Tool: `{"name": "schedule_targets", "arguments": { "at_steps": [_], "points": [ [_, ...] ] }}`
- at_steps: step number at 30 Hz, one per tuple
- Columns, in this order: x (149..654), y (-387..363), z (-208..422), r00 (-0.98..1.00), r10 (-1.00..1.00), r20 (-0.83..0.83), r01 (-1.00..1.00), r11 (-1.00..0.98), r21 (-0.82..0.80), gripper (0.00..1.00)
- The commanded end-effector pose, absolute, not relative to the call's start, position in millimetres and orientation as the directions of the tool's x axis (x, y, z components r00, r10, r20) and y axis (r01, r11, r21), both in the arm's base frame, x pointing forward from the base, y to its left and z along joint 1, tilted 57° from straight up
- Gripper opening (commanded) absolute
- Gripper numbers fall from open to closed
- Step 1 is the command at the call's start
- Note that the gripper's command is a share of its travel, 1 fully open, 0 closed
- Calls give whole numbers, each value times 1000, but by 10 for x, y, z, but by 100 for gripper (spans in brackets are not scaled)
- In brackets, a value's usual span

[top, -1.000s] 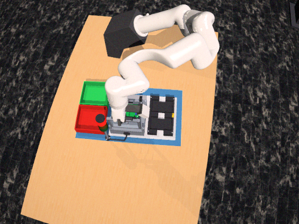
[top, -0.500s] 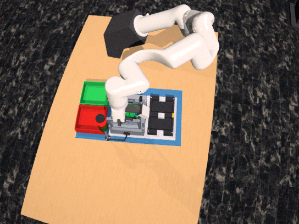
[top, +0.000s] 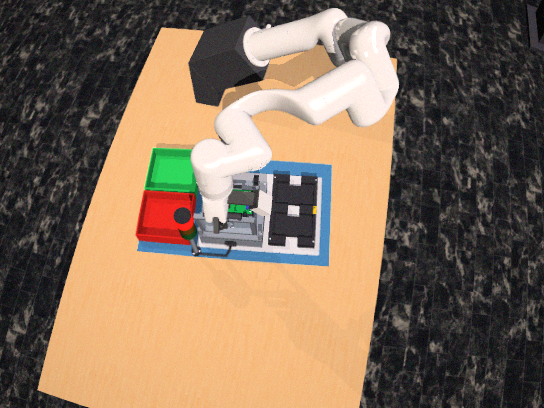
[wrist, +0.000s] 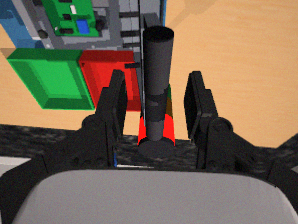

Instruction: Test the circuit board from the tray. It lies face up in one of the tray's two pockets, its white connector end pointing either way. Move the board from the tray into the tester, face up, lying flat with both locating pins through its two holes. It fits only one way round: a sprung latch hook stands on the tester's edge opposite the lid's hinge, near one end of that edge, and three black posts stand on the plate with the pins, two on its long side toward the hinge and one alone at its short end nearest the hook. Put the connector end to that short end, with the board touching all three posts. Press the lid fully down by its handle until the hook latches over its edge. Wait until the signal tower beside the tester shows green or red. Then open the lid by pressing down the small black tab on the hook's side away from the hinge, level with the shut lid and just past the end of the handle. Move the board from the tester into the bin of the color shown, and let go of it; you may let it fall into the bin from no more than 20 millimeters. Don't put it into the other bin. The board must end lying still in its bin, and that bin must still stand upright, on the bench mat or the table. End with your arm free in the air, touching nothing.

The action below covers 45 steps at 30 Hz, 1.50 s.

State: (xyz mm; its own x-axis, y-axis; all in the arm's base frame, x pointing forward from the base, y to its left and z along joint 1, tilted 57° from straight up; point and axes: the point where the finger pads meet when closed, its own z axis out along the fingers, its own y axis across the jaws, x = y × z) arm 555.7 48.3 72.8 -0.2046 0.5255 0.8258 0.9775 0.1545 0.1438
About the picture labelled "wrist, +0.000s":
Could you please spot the green circuit board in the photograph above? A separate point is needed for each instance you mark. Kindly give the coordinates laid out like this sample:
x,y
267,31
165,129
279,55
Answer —
x,y
72,17

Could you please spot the red open bin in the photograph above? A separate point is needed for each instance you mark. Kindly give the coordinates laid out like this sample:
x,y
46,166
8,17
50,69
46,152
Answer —
x,y
97,67

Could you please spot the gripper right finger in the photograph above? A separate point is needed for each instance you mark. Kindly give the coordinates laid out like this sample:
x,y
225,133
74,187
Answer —
x,y
214,137

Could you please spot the green open bin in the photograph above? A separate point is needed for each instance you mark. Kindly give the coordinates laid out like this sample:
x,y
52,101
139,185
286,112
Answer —
x,y
54,85

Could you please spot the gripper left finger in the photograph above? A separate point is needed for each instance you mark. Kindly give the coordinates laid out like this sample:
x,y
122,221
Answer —
x,y
88,146

